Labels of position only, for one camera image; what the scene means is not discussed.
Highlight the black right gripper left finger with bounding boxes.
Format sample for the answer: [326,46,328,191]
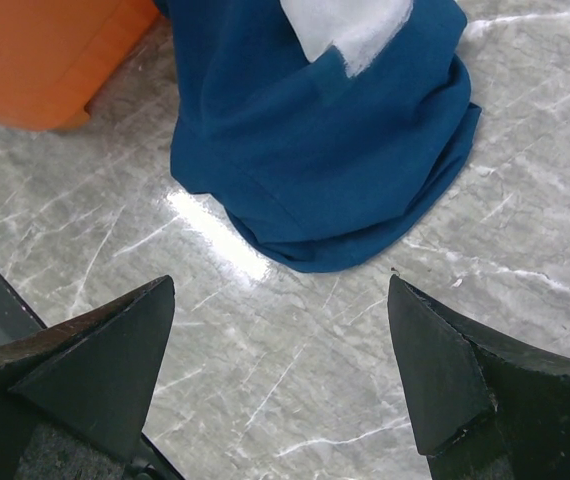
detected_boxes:
[0,275,175,480]

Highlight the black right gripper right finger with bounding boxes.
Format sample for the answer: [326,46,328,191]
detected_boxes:
[388,275,570,479]

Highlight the blue Mickey Mouse t-shirt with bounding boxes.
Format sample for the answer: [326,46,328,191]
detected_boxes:
[158,0,481,273]

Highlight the orange plastic basket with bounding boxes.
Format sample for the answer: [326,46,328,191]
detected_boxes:
[0,0,159,131]

